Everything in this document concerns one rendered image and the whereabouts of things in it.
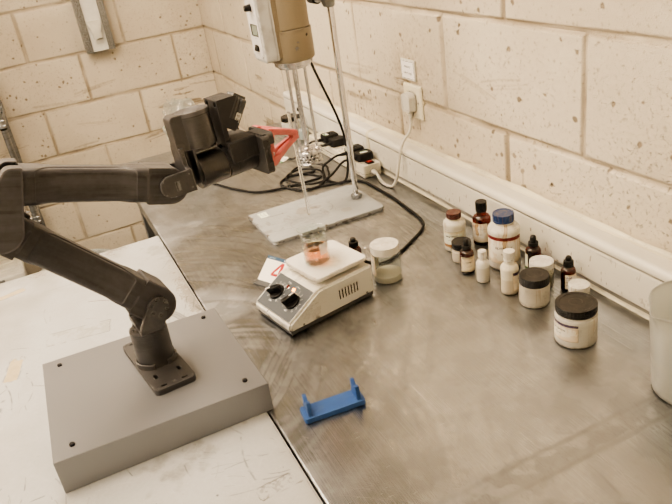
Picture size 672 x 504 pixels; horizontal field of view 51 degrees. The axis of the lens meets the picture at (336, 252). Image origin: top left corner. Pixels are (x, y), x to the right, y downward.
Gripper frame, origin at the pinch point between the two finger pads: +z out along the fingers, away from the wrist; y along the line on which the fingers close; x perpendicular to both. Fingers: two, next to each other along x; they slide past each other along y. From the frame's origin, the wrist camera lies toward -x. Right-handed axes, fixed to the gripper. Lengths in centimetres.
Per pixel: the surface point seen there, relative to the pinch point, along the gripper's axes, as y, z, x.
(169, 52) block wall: 230, 80, 21
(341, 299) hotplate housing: -6.3, -0.4, 31.9
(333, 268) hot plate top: -4.6, 0.2, 25.9
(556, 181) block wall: -23, 43, 20
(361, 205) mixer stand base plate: 28, 33, 34
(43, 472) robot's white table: -6, -59, 33
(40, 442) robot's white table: 2, -57, 33
